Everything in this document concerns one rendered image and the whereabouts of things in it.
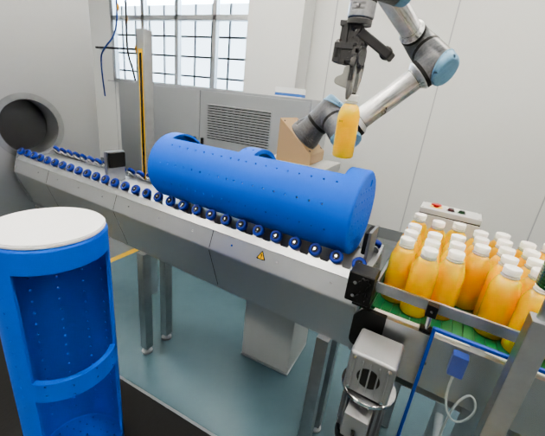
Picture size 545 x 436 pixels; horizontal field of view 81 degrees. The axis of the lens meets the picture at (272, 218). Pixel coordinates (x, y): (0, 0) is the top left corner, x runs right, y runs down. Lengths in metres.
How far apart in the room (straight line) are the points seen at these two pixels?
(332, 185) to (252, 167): 0.29
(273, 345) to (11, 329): 1.22
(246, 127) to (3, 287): 2.27
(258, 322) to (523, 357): 1.33
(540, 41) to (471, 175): 1.22
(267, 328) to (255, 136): 1.67
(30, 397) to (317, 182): 1.02
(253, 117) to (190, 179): 1.69
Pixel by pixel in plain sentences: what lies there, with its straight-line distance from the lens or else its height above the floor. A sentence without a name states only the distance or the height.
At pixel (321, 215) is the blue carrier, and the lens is 0.98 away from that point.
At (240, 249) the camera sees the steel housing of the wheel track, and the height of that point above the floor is 0.88.
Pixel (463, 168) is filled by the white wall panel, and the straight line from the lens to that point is 3.79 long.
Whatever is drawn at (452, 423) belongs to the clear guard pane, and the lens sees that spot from 1.03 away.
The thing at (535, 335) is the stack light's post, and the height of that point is 1.07.
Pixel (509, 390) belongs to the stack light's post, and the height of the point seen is 0.95.
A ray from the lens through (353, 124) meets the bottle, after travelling 1.06.
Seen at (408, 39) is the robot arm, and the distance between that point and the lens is 1.47.
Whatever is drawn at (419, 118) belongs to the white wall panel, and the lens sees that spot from 3.76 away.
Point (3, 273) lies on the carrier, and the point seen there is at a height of 0.96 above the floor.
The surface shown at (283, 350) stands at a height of 0.15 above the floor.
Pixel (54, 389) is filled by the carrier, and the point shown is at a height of 0.60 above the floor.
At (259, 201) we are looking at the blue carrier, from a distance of 1.08.
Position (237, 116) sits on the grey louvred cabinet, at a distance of 2.95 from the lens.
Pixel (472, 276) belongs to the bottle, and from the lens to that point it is 1.06.
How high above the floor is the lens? 1.41
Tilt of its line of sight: 20 degrees down
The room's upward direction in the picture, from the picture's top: 6 degrees clockwise
